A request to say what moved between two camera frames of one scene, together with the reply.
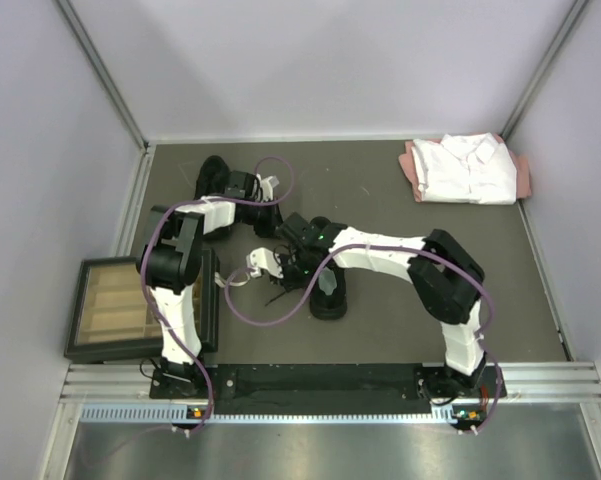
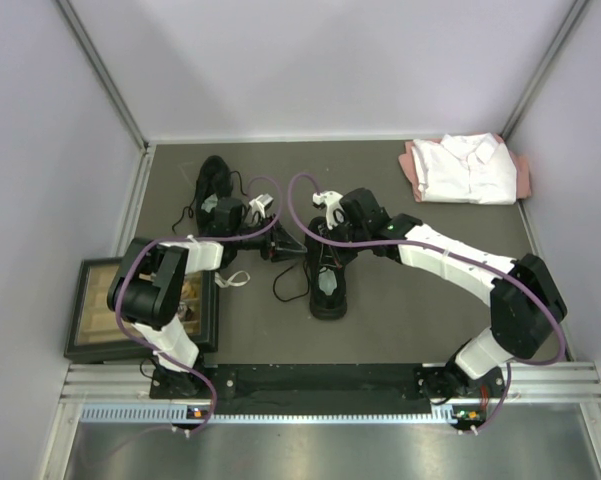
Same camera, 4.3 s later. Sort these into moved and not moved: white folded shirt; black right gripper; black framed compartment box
Moved: black right gripper
Not moved: white folded shirt; black framed compartment box
